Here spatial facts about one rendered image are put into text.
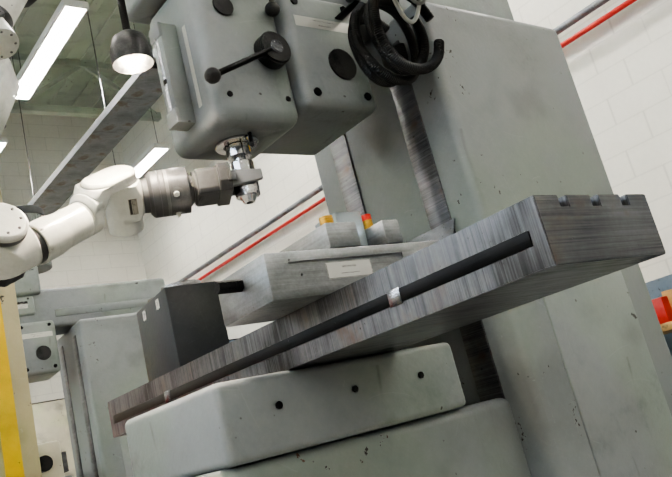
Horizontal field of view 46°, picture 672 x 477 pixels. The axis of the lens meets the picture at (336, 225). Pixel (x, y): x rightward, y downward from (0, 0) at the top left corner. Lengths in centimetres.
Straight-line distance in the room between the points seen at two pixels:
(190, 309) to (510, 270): 94
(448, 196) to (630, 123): 427
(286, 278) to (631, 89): 489
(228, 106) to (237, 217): 802
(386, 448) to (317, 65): 75
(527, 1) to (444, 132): 487
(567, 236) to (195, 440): 64
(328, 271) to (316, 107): 48
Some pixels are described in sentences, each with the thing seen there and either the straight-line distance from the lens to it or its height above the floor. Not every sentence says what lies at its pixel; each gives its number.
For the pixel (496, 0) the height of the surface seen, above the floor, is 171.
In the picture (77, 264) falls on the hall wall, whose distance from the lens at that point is 1137.
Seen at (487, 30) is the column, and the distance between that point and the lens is 185.
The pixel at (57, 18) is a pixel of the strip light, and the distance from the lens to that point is 669.
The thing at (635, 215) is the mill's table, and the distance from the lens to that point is 103.
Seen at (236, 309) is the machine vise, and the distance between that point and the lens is 117.
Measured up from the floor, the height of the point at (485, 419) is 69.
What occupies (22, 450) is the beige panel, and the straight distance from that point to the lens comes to 302.
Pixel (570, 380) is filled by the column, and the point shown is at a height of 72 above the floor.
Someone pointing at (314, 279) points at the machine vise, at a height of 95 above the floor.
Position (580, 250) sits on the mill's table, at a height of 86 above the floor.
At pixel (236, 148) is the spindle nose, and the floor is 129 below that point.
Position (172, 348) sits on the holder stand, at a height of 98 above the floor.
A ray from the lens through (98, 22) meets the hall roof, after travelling 1040.
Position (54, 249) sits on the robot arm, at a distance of 136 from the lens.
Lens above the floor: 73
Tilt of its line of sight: 15 degrees up
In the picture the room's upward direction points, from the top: 14 degrees counter-clockwise
